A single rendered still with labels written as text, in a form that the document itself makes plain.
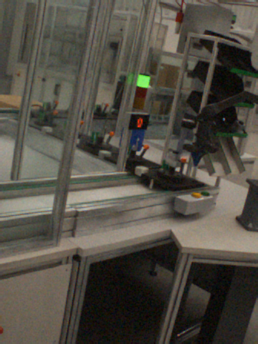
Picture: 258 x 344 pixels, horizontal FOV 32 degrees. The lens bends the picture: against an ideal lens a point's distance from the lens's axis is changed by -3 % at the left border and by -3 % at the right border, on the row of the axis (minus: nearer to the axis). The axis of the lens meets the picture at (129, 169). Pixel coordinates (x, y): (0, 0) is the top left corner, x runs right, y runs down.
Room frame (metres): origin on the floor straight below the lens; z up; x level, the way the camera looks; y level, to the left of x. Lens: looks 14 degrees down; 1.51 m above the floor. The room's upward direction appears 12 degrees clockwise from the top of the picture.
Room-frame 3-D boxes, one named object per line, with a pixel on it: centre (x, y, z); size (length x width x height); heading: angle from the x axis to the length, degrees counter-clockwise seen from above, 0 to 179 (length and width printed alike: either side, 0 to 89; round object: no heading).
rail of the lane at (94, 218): (1.82, -0.13, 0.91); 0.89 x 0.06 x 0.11; 140
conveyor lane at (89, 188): (1.92, 0.02, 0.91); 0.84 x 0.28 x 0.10; 140
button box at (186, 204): (1.93, -0.30, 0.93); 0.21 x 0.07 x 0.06; 140
